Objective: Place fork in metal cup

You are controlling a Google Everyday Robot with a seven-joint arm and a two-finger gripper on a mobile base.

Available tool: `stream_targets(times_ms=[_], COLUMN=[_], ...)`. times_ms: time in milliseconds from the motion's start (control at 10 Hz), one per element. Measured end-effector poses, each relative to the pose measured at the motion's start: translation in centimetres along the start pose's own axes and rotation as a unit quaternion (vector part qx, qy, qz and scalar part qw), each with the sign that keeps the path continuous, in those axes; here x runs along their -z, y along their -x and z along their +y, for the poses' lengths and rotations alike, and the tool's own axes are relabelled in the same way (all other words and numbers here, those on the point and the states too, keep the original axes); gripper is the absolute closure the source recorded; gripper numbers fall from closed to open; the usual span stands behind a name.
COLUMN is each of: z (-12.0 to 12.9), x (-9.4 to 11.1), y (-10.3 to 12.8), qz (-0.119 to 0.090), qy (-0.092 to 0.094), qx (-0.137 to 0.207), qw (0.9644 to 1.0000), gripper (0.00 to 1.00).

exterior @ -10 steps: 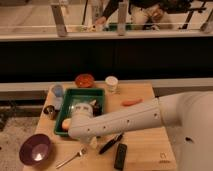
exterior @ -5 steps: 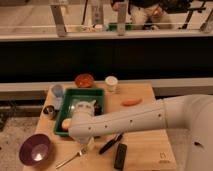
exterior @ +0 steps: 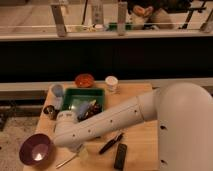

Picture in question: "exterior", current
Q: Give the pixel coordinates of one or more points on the silver metal fork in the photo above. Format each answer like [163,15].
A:
[65,162]

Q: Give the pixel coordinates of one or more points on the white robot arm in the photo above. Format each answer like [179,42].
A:
[184,112]

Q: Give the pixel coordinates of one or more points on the white paper cup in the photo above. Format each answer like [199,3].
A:
[112,83]

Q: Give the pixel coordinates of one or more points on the blue plastic cup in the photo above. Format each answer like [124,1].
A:
[57,92]

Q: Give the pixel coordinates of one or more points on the small metal cup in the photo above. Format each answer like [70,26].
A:
[50,112]

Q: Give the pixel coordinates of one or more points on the orange bowl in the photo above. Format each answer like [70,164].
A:
[84,80]

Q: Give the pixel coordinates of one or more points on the dark grape bunch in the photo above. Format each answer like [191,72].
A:
[93,110]

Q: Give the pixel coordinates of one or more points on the blue sponge block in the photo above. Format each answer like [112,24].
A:
[82,109]

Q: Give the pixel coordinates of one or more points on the green plastic tray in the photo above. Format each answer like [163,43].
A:
[73,97]

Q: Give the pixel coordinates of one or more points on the green box on shelf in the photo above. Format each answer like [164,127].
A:
[113,26]

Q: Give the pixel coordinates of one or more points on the black rectangular remote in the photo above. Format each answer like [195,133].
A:
[120,156]

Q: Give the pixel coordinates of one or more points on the wooden board table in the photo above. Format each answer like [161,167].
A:
[141,141]

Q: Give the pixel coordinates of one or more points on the person in background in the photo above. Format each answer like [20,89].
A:
[155,11]

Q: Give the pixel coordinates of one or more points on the purple bowl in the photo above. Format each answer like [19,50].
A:
[35,149]

